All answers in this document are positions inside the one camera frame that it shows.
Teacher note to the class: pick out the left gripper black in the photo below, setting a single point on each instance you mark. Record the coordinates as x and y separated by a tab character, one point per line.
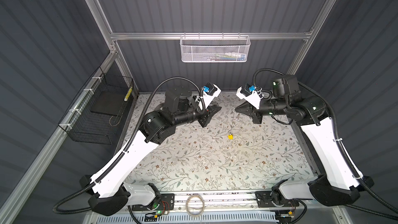
202	116

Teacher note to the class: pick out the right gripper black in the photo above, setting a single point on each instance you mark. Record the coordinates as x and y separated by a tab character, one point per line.
256	114

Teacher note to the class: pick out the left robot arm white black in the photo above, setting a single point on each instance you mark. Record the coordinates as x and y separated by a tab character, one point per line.
112	193

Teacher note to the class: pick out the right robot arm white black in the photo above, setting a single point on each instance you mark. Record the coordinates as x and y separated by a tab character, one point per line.
333	182

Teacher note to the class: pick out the items in white basket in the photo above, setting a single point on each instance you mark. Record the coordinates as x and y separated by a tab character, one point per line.
227	57

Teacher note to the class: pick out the yellow marker in black basket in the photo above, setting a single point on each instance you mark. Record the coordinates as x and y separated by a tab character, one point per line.
126	98

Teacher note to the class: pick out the tape roll clear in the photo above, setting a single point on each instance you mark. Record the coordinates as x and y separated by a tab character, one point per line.
195	205

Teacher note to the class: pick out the black pad in basket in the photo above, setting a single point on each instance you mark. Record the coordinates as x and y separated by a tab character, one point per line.
109	103

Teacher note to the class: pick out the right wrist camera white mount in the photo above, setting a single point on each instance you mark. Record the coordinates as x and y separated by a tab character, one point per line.
250	94

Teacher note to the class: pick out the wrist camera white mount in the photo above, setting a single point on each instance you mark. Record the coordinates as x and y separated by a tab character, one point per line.
209	92
250	94

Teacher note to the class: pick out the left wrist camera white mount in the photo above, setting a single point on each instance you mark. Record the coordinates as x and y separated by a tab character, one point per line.
209	92

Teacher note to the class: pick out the white wire mesh basket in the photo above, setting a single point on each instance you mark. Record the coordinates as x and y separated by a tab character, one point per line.
194	47

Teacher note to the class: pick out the black wire basket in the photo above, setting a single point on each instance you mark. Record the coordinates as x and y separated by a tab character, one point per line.
83	126

